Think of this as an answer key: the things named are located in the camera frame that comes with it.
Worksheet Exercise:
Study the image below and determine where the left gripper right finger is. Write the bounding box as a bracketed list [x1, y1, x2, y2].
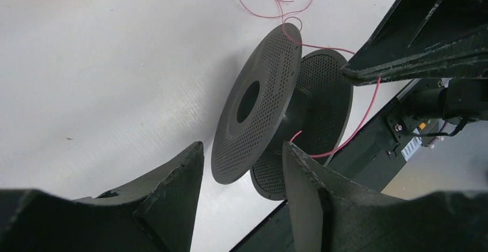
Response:
[283, 142, 487, 251]

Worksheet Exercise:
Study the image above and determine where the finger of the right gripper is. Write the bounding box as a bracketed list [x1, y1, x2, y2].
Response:
[341, 25, 487, 86]
[356, 0, 487, 58]

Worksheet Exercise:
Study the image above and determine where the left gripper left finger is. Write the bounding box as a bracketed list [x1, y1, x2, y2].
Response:
[1, 142, 204, 251]

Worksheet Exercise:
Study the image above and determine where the black cable spool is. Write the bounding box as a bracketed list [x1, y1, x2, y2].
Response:
[211, 23, 353, 200]

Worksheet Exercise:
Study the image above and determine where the thin red wire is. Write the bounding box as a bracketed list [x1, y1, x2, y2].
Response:
[231, 0, 382, 159]

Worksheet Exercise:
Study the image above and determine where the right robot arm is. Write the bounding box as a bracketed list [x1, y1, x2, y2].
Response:
[342, 0, 487, 120]

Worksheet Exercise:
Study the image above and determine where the right white cable duct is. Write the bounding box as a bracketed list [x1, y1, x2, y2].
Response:
[401, 137, 422, 162]

